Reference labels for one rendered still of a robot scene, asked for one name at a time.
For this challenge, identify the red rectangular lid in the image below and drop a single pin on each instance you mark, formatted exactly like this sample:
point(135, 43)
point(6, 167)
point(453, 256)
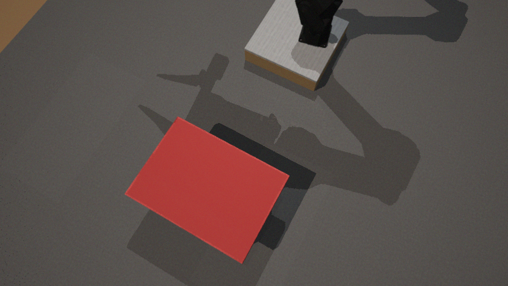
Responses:
point(209, 187)

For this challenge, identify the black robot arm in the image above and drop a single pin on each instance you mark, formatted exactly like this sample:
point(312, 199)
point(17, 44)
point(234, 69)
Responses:
point(316, 19)

